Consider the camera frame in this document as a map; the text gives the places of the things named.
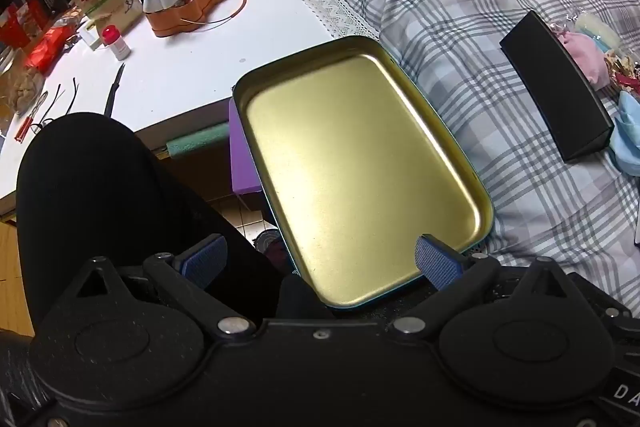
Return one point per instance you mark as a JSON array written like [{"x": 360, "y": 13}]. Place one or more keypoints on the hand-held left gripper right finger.
[{"x": 437, "y": 264}]

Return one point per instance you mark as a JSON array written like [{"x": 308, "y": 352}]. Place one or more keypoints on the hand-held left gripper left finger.
[{"x": 202, "y": 259}]

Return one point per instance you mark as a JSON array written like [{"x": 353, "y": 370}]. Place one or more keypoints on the gold metal tin tray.
[{"x": 350, "y": 157}]

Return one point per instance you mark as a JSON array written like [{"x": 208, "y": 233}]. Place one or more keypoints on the blue face mask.
[{"x": 627, "y": 127}]

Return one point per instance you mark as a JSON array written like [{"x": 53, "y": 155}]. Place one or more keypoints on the purple box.
[{"x": 242, "y": 157}]

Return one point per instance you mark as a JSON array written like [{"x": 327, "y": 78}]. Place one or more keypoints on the green foam tube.
[{"x": 197, "y": 142}]

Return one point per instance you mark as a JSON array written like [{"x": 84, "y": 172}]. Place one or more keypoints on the person's black trouser leg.
[{"x": 100, "y": 187}]

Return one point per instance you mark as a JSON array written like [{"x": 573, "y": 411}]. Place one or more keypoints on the black pointed tool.
[{"x": 114, "y": 92}]

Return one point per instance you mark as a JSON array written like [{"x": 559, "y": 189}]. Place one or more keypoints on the black triangular box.
[{"x": 555, "y": 82}]

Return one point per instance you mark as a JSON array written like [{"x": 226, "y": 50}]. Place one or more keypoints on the red-capped white bottle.
[{"x": 116, "y": 42}]

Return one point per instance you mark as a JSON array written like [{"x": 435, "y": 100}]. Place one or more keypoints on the grey plaid blanket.
[{"x": 450, "y": 7}]

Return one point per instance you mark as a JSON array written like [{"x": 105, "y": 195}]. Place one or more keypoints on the red snack packet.
[{"x": 47, "y": 47}]

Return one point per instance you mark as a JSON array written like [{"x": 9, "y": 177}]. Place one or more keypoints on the camouflage fabric pouch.
[{"x": 622, "y": 69}]

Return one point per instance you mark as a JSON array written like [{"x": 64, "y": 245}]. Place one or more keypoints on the white brushes in plastic bag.
[{"x": 597, "y": 27}]

